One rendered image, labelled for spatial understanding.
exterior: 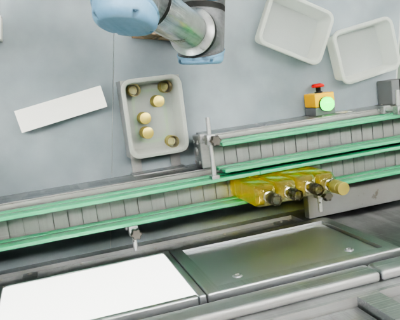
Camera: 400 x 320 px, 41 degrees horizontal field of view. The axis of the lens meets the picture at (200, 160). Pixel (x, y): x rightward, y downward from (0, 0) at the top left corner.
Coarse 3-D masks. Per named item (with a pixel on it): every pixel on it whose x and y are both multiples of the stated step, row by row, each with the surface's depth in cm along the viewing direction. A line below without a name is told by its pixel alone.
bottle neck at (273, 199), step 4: (268, 192) 133; (272, 192) 132; (264, 196) 134; (268, 196) 132; (272, 196) 130; (276, 196) 132; (280, 196) 130; (264, 200) 134; (268, 200) 131; (272, 200) 130; (276, 200) 132; (280, 200) 130; (272, 204) 131; (276, 204) 130
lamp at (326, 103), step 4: (320, 100) 165; (324, 100) 163; (328, 100) 163; (332, 100) 164; (320, 104) 165; (324, 104) 163; (328, 104) 163; (332, 104) 164; (320, 108) 166; (324, 108) 164; (328, 108) 164; (332, 108) 164
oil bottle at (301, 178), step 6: (276, 174) 150; (282, 174) 146; (288, 174) 144; (294, 174) 143; (300, 174) 141; (306, 174) 140; (294, 180) 139; (300, 180) 138; (306, 180) 137; (312, 180) 138; (300, 186) 137; (306, 192) 138
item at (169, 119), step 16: (128, 80) 146; (144, 80) 148; (160, 80) 150; (176, 80) 150; (128, 96) 154; (144, 96) 155; (176, 96) 153; (128, 112) 154; (160, 112) 157; (176, 112) 156; (128, 128) 148; (160, 128) 158; (176, 128) 158; (128, 144) 149; (144, 144) 157; (160, 144) 158
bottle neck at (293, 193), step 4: (288, 188) 135; (292, 188) 134; (284, 192) 135; (288, 192) 133; (292, 192) 132; (296, 192) 134; (300, 192) 132; (288, 196) 134; (292, 196) 131; (296, 196) 134; (300, 196) 132; (296, 200) 131
